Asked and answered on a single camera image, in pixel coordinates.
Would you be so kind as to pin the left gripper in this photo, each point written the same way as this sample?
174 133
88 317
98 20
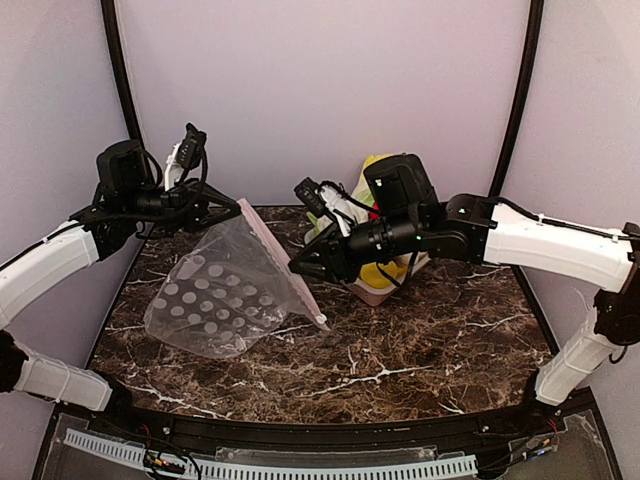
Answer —
195 206

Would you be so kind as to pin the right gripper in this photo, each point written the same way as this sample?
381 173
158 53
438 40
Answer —
333 251

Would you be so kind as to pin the clear dotted zip top bag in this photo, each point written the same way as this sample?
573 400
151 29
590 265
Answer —
230 291

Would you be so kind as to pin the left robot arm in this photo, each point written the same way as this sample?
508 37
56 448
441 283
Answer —
134 191

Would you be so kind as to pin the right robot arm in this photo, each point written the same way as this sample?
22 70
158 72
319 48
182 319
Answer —
407 218

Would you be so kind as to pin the pink plastic food tray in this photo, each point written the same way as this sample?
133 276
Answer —
370 295

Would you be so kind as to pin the yellow lemon toy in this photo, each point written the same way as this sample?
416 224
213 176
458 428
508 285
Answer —
379 276

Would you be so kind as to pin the napa cabbage toy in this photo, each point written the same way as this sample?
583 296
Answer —
362 193

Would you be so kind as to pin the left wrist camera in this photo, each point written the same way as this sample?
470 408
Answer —
187 155

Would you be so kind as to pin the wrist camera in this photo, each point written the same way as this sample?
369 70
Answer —
187 155
329 205

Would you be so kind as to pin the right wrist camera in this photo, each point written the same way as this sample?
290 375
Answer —
329 205

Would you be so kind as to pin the left black frame post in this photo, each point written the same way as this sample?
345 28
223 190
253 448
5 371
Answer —
119 69

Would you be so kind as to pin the black frame post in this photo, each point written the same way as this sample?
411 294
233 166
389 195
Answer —
525 74
119 69

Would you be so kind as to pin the white slotted cable duct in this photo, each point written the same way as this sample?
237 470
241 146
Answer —
235 463

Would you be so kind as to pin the black curved front rail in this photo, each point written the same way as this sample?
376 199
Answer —
472 432

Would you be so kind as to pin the right black frame post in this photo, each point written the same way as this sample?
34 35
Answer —
525 74

